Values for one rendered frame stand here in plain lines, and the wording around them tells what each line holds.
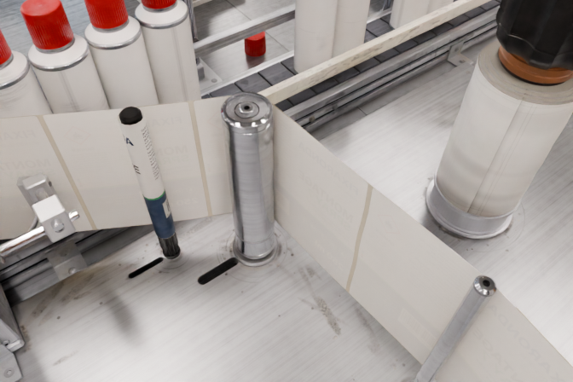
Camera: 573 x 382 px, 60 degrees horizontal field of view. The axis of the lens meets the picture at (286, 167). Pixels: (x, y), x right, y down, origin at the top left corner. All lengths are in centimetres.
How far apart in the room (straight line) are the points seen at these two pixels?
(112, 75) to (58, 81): 5
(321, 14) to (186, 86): 19
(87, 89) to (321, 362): 32
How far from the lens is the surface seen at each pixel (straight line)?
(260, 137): 36
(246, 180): 39
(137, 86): 52
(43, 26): 47
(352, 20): 67
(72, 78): 49
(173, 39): 52
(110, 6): 48
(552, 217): 60
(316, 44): 65
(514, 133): 44
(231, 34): 62
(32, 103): 50
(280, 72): 69
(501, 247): 55
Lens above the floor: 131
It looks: 49 degrees down
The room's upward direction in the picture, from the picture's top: 1 degrees clockwise
